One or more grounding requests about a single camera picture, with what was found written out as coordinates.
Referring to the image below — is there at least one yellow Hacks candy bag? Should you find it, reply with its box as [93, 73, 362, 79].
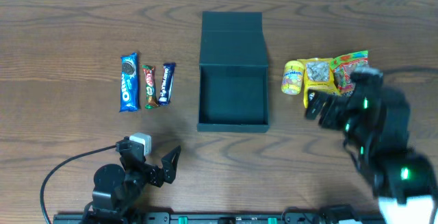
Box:
[298, 58, 340, 108]

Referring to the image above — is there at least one green Haribo gummy bag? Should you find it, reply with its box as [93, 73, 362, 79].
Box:
[330, 51, 369, 96]

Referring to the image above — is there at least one blue Oreo cookie pack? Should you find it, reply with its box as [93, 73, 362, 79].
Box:
[119, 52, 139, 112]

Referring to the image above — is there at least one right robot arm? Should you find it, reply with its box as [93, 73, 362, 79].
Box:
[305, 80, 437, 223]

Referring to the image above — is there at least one yellow Mentos bottle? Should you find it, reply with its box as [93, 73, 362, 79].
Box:
[281, 60, 305, 95]

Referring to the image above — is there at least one green red KitKat Milo bar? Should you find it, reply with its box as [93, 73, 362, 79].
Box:
[142, 65, 159, 109]

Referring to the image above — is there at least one dark green open box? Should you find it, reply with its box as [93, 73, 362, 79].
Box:
[197, 11, 270, 133]

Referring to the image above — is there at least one blue Dairy Milk bar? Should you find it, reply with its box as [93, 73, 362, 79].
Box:
[158, 62, 176, 105]

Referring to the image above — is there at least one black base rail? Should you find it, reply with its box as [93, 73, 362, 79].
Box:
[53, 205, 385, 224]

